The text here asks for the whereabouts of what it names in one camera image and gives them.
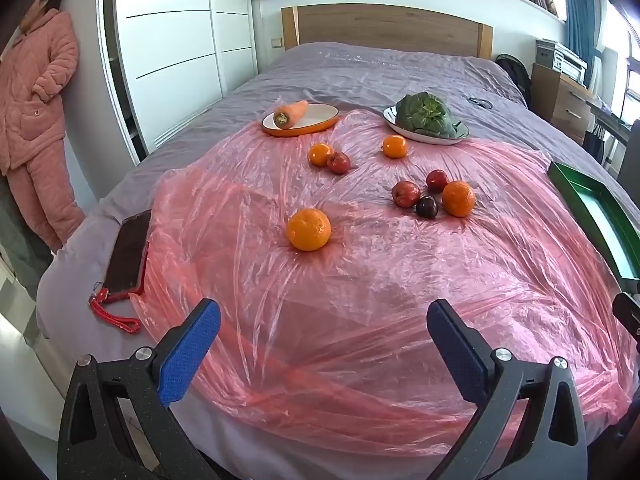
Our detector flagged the bed with purple sheet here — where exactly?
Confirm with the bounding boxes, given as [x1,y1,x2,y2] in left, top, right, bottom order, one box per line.
[37,41,640,461]

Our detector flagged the orange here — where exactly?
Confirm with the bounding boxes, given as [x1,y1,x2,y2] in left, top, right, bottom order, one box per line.
[381,135,409,159]
[308,143,334,167]
[441,180,476,218]
[286,208,332,252]

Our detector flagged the smartphone in red case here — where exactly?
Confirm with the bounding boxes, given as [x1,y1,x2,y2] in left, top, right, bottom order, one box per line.
[104,209,152,295]

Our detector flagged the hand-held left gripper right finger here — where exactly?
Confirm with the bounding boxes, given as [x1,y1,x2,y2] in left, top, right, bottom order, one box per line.
[426,298,588,480]

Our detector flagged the carrot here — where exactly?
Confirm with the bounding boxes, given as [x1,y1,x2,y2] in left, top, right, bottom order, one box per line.
[273,100,310,128]

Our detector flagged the green leafy vegetable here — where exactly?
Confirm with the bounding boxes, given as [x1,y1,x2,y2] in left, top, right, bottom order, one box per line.
[395,91,458,138]

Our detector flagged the blue window curtain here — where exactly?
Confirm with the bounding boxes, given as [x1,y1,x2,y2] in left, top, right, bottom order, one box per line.
[560,0,606,96]

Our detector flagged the white round plate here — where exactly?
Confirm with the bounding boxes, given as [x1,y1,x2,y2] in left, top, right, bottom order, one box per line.
[383,105,470,146]

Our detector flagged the wooden drawer cabinet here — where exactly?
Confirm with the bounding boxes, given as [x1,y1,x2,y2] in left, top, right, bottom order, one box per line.
[531,63,596,143]

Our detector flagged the green tray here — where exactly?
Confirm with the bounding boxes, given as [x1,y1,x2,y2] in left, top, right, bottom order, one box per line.
[546,161,640,281]

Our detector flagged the white wardrobe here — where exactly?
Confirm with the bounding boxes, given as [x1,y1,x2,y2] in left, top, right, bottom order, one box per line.
[97,0,258,166]

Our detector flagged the wooden headboard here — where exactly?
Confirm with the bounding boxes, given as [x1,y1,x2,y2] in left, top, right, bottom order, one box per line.
[281,3,494,61]

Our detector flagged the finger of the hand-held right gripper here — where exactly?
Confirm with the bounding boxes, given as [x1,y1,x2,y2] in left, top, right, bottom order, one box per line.
[612,291,640,343]

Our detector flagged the black backpack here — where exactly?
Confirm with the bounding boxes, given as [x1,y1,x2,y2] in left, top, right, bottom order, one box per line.
[495,54,532,106]

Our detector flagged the grey printer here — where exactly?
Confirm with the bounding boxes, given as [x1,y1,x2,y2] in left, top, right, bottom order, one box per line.
[535,39,588,83]

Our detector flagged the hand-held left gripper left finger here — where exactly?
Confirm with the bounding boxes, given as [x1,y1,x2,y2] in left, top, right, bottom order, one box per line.
[56,298,222,480]

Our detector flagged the pink plastic sheet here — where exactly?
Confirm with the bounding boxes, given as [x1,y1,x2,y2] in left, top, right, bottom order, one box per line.
[135,107,633,443]

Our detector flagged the red wrist strap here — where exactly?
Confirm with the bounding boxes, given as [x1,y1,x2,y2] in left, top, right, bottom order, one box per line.
[88,285,142,334]

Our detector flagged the orange oval plate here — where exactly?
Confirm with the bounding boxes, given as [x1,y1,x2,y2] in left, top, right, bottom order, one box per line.
[262,103,341,137]

